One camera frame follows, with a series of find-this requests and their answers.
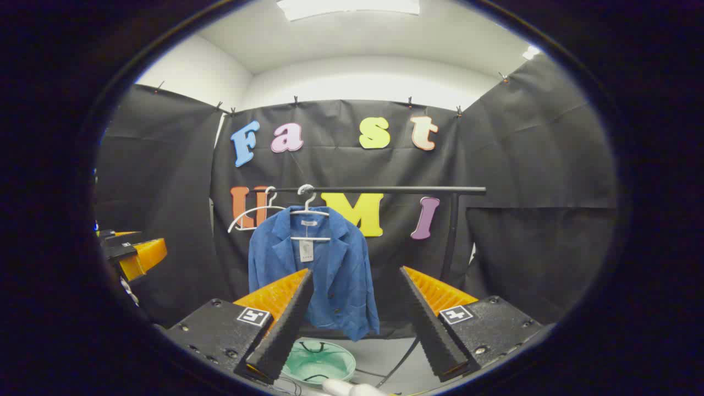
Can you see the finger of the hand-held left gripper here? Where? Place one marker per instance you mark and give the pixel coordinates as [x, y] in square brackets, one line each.
[121, 252]
[121, 237]

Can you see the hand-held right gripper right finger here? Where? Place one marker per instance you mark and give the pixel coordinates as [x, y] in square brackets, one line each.
[434, 335]

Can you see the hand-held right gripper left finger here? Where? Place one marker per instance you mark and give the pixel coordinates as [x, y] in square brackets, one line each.
[286, 330]

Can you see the white plastic clothes hanger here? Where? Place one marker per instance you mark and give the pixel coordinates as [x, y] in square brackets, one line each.
[258, 208]
[311, 238]

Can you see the black clothes rack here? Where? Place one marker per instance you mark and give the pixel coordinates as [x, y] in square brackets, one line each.
[385, 190]

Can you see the ceiling light panel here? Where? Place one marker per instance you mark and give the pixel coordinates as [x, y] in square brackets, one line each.
[532, 52]
[352, 6]

